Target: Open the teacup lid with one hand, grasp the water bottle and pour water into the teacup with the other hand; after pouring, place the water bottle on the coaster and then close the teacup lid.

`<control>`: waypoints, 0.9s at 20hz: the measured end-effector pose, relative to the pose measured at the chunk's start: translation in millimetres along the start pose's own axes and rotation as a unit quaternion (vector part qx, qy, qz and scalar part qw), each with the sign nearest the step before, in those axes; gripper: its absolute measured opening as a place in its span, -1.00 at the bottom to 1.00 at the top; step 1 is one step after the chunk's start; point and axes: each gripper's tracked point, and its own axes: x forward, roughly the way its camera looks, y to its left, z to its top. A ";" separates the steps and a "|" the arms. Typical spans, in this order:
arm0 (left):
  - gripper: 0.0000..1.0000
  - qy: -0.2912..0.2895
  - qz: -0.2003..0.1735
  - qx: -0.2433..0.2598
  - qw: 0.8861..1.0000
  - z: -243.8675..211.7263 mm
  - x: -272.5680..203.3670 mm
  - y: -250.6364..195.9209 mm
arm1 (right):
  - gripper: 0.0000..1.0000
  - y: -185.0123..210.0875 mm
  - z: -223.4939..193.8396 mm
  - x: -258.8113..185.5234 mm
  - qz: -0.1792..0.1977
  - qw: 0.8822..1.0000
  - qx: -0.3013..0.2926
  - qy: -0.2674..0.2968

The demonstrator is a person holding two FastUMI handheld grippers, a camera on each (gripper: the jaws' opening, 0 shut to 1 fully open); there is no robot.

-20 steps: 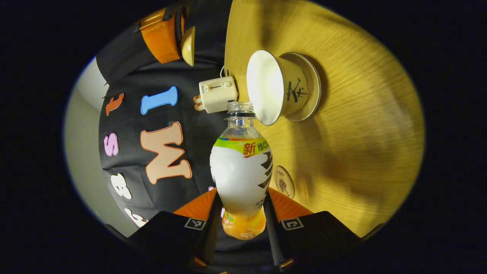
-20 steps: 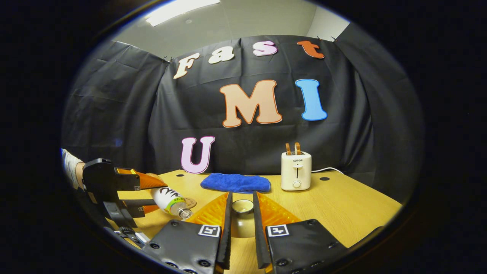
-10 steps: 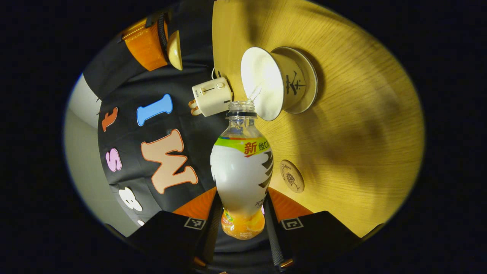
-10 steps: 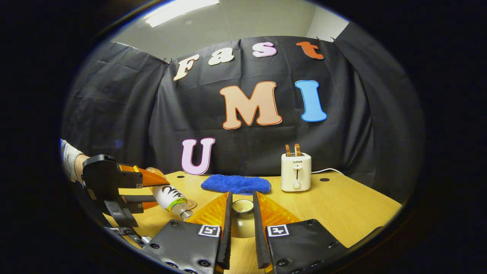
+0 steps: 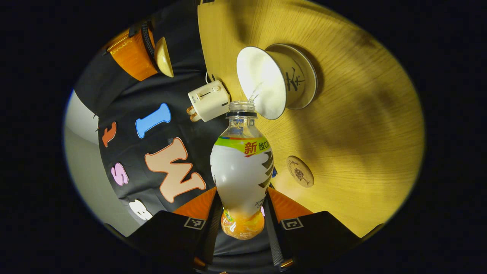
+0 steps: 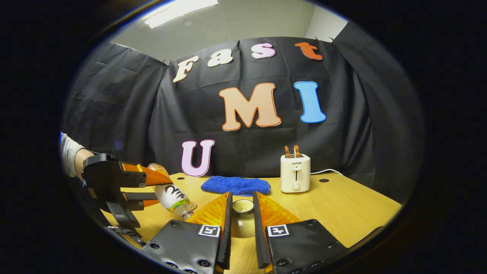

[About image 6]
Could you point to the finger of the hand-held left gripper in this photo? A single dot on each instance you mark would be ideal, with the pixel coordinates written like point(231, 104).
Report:
point(140, 175)
point(139, 199)

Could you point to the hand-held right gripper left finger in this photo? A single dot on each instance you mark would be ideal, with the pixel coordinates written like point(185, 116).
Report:
point(224, 236)

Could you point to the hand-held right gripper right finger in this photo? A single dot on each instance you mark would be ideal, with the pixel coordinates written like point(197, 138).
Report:
point(260, 236)

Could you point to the white teacup lid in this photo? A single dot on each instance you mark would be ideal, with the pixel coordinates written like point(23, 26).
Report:
point(242, 224)

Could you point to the clear water bottle orange label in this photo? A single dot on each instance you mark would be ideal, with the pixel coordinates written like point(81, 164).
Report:
point(175, 198)

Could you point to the blue folded towel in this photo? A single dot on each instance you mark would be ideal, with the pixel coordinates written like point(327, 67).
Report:
point(236, 185)

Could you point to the black backdrop cloth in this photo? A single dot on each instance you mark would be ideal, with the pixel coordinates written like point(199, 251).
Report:
point(114, 114)

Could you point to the cream toaster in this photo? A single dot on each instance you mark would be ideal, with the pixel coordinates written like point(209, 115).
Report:
point(289, 175)

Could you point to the toast slice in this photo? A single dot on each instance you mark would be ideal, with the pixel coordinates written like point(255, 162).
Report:
point(287, 152)
point(296, 151)

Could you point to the ceiling light panel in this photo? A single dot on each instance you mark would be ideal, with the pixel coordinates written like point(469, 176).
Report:
point(179, 11)

